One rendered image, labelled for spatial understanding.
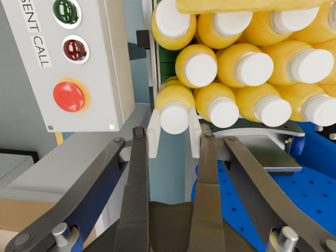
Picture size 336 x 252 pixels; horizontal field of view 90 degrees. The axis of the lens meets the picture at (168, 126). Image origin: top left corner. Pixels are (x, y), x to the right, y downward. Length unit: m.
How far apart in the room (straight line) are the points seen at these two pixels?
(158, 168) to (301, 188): 1.37
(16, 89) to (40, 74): 1.59
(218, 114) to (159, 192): 1.65
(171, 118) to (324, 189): 0.30
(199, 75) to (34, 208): 0.49
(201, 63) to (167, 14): 0.07
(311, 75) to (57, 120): 0.32
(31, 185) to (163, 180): 1.26
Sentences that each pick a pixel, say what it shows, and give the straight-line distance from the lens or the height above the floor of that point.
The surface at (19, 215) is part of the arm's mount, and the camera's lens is 0.56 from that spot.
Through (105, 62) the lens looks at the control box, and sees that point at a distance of 0.21.
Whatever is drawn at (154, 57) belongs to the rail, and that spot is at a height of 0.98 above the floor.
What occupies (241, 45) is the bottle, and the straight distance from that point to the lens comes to 0.28.
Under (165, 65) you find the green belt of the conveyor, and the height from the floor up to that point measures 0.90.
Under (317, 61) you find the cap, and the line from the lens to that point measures 0.27.
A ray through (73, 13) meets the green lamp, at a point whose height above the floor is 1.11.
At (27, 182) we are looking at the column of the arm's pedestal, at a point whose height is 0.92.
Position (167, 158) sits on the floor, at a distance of 1.58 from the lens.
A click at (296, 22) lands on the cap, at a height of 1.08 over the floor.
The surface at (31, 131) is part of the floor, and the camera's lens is 1.93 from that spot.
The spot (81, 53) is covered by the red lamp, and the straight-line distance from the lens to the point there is 0.21.
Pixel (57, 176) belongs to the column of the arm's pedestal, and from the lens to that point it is 0.67.
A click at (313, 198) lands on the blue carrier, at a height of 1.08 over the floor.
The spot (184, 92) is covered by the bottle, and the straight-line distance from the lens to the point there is 0.25.
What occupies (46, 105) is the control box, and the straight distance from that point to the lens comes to 0.26.
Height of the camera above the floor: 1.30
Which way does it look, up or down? 66 degrees down
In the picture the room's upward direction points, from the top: 173 degrees counter-clockwise
